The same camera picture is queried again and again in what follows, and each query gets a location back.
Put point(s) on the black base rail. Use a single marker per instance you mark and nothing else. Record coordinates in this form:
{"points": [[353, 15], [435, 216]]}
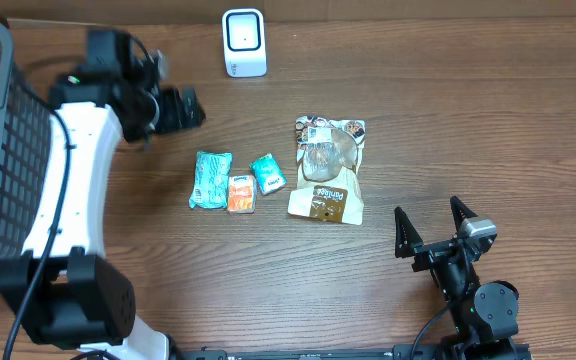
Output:
{"points": [[308, 355]]}

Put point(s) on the long teal wipes pack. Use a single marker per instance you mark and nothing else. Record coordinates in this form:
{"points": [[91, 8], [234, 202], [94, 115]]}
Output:
{"points": [[210, 190]]}

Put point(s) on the brown white snack bag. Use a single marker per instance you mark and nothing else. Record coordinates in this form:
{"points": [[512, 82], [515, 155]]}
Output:
{"points": [[328, 157]]}

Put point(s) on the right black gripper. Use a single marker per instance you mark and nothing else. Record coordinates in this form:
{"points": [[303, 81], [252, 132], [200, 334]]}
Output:
{"points": [[411, 245]]}

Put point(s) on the orange tissue pack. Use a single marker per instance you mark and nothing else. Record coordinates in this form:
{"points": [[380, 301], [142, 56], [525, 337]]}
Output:
{"points": [[242, 192]]}

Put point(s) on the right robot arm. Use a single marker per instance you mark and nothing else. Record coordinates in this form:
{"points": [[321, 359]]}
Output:
{"points": [[484, 315]]}

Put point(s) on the white barcode scanner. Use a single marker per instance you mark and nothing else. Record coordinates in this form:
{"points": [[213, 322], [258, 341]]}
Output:
{"points": [[244, 43]]}

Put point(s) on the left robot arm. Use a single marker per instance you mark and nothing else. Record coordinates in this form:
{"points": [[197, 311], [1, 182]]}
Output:
{"points": [[61, 288]]}

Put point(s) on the teal tissue pack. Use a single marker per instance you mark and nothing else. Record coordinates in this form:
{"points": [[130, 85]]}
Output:
{"points": [[268, 174]]}

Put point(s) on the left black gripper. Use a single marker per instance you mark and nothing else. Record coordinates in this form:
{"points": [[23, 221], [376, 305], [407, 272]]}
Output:
{"points": [[177, 119]]}

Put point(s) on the grey plastic mesh basket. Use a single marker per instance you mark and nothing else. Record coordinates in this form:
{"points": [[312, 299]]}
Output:
{"points": [[25, 142]]}

